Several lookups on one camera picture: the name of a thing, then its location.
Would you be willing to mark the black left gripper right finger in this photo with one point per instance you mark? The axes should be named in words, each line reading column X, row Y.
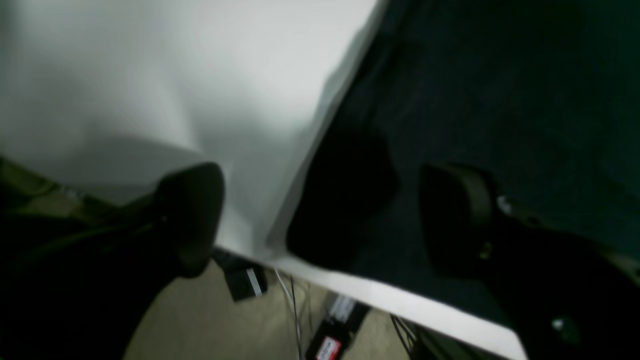
column 567, row 297

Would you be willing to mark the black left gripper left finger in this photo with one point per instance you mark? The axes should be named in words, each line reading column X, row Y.
column 74, row 291

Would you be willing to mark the black T-shirt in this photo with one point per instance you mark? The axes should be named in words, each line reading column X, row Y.
column 541, row 94

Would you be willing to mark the black power adapter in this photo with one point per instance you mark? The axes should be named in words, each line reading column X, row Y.
column 245, row 279

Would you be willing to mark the black box with red label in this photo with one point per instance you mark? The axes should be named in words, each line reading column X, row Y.
column 330, row 341

